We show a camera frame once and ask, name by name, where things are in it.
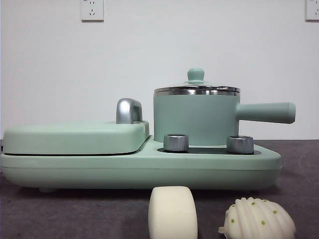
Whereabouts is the glass lid with green knob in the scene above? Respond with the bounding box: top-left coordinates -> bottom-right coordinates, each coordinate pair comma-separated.
153,68 -> 241,94

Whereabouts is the smooth white steamed bun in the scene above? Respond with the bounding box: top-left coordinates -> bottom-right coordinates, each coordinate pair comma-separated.
148,186 -> 199,239

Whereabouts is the ridged white bun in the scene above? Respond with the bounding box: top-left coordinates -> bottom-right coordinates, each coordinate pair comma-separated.
218,196 -> 298,239

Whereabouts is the silver timer dial knob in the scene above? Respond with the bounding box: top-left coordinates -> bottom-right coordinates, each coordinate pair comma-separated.
163,133 -> 189,153

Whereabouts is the green breakfast machine base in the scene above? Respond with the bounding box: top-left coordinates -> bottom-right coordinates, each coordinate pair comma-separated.
0,143 -> 283,194

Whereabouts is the silver temperature dial knob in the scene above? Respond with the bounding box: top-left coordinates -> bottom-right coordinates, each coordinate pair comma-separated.
226,135 -> 255,154

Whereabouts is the green pot with long handle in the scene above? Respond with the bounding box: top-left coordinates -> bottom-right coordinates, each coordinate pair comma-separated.
153,87 -> 297,145

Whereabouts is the green griddle cover, silver handle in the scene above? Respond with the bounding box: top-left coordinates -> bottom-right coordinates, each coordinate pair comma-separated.
2,98 -> 151,156

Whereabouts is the white wall socket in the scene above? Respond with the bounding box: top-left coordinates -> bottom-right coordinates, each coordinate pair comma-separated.
305,0 -> 319,22
81,0 -> 105,22

